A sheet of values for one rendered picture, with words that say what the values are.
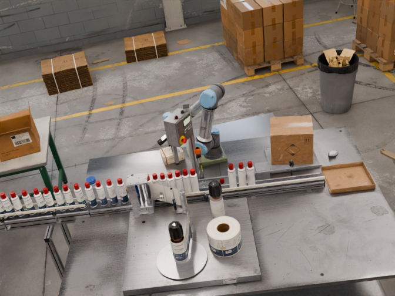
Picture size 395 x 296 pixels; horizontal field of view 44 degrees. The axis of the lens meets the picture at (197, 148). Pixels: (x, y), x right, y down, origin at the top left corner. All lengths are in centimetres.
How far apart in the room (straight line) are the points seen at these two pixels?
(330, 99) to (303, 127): 219
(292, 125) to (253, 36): 308
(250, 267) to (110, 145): 319
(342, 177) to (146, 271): 152
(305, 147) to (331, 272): 100
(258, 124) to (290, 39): 274
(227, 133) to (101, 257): 153
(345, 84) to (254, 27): 153
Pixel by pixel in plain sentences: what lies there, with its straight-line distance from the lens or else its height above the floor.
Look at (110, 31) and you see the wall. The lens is 857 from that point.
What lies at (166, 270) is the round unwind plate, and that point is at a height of 89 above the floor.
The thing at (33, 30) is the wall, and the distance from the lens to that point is 860.
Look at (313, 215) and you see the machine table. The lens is 329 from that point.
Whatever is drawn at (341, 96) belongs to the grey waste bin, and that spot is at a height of 24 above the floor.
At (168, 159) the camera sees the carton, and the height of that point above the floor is 87.
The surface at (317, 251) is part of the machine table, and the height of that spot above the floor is 83.
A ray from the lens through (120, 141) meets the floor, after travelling 577.
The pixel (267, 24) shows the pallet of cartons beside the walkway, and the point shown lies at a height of 66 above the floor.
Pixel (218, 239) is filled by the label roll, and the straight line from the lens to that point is 289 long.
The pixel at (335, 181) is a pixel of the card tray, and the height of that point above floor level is 83.
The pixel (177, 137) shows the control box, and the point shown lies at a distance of 315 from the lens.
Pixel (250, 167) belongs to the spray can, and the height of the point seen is 106.
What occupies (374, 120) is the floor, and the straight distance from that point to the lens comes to 575.
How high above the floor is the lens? 310
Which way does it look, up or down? 35 degrees down
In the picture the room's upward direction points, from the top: 9 degrees counter-clockwise
